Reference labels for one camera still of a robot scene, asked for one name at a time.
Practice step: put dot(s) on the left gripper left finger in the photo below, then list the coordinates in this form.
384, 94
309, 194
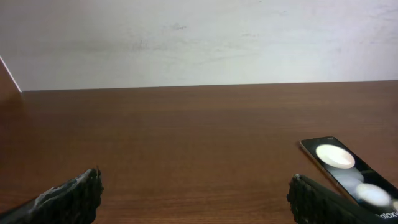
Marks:
73, 202

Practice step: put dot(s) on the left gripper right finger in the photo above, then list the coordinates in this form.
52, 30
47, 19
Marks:
312, 203

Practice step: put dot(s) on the black Galaxy flip smartphone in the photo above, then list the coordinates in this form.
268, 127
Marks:
353, 176

